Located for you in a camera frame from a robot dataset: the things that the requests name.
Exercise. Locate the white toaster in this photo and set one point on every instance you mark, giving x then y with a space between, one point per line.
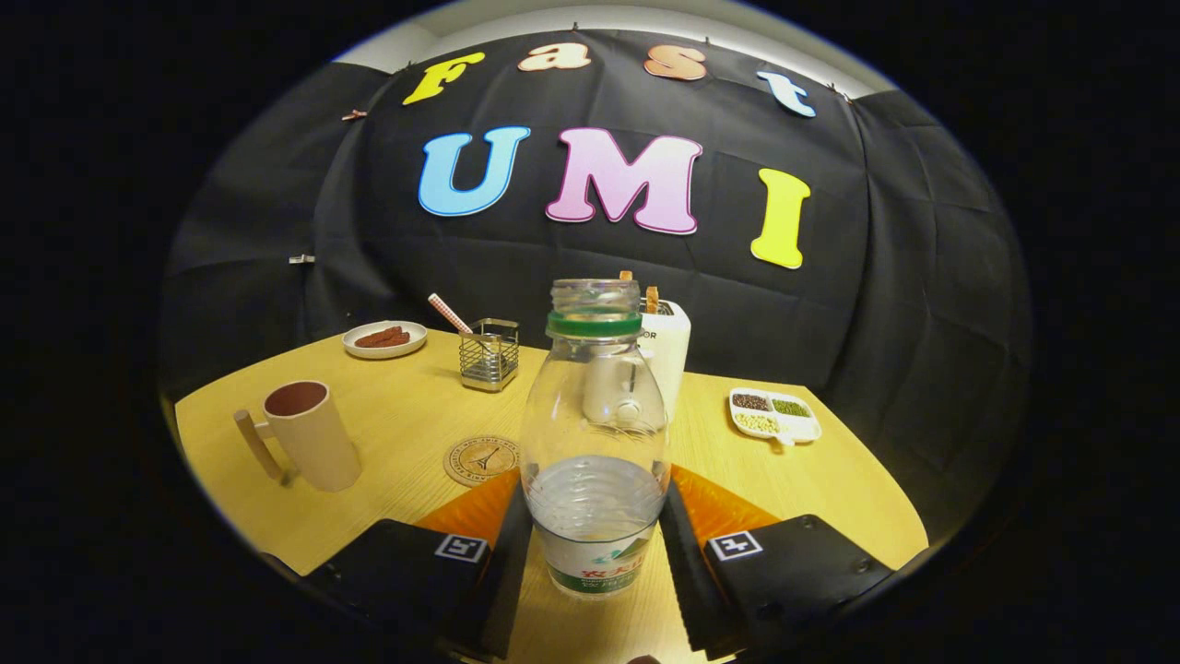
670 350

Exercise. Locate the clear plastic juice bottle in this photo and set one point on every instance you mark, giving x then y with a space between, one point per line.
595 516

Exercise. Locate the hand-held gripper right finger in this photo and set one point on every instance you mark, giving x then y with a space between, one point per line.
687 590

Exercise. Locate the brown food piece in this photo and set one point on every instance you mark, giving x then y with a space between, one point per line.
373 338
398 338

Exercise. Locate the black backdrop cloth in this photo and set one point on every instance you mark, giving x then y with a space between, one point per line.
876 323

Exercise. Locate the round cork coaster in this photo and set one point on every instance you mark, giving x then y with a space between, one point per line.
479 459

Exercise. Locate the wooden table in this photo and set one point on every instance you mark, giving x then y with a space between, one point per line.
415 406

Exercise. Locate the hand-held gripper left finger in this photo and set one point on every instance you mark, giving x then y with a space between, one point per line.
502 590

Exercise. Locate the white round plate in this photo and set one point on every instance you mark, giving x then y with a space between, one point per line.
415 343

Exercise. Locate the white divided bean dish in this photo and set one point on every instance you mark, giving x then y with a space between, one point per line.
802 429

